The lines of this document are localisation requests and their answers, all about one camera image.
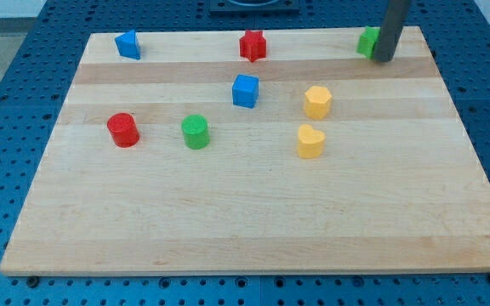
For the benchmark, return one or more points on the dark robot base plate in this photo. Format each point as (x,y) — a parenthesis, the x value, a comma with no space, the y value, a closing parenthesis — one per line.
(253,6)

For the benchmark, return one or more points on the yellow hexagon block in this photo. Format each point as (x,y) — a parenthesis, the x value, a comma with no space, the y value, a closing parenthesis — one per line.
(317,102)

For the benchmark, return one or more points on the wooden board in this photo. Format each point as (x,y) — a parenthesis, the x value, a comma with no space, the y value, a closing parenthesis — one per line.
(398,189)

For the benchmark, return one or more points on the red cylinder block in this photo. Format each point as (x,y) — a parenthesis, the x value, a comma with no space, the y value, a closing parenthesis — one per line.
(123,130)

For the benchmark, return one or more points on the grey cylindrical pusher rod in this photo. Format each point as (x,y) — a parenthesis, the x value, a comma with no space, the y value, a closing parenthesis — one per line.
(391,30)

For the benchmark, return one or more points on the green cylinder block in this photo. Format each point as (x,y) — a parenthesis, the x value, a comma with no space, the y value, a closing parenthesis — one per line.
(195,131)

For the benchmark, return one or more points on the blue cube block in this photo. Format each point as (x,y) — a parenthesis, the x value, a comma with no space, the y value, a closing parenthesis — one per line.
(245,91)

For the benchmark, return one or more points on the red star block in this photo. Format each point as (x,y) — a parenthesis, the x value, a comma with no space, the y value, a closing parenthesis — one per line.
(253,45)

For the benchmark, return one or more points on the green block at rod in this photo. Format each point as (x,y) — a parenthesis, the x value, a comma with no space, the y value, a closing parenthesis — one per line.
(367,41)

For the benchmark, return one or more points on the yellow heart block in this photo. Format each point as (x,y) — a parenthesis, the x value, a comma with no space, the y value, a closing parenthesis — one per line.
(311,142)

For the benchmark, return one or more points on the blue triangle block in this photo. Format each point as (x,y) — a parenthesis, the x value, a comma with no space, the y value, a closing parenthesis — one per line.
(128,45)

